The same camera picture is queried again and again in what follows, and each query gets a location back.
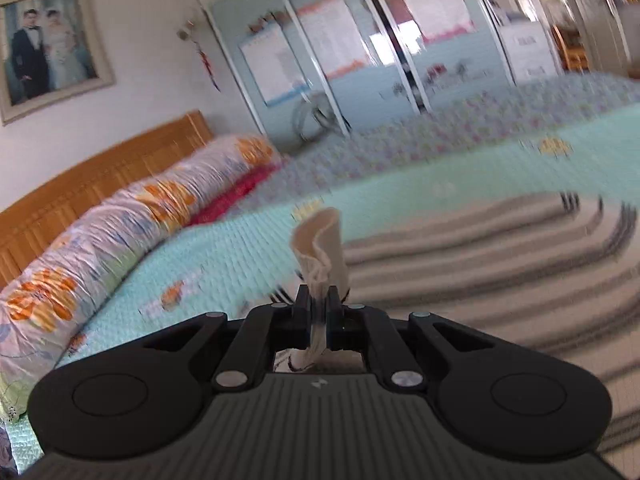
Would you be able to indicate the white wardrobe with sliding doors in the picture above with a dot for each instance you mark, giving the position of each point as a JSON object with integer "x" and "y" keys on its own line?
{"x": 350, "y": 35}

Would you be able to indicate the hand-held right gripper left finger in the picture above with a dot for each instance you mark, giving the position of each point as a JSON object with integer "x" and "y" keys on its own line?
{"x": 304, "y": 320}

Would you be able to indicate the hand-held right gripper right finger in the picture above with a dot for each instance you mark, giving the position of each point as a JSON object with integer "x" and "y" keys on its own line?
{"x": 332, "y": 320}

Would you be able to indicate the striped beige sweater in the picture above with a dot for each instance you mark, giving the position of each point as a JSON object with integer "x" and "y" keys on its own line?
{"x": 475, "y": 260}

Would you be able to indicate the pink-bordered poster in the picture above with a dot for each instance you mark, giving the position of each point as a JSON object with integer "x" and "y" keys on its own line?
{"x": 435, "y": 0}

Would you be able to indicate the red hanging ornament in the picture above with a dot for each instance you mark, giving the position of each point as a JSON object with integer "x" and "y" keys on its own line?
{"x": 205, "y": 65}

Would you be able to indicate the blue-bordered poster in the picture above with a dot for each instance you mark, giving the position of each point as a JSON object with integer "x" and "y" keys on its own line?
{"x": 272, "y": 65}

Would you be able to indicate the wooden chair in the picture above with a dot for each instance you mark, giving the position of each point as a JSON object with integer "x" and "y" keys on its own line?
{"x": 569, "y": 47}

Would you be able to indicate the red pillow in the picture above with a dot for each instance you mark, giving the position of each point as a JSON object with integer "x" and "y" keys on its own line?
{"x": 235, "y": 195}

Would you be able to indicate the wooden headboard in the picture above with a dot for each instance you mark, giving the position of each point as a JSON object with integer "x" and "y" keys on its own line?
{"x": 75, "y": 195}

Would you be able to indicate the orange-bordered poster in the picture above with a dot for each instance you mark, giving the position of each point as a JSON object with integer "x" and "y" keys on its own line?
{"x": 335, "y": 35}

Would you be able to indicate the white drawer unit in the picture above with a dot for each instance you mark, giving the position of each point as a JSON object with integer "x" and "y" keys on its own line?
{"x": 530, "y": 50}

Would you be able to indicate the floral rolled duvet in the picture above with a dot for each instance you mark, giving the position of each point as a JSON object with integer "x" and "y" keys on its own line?
{"x": 100, "y": 250}

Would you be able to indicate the white door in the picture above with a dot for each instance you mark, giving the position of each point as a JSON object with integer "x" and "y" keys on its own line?
{"x": 595, "y": 10}

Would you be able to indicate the framed wedding photo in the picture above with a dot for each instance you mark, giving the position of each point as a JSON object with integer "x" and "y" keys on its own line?
{"x": 45, "y": 50}

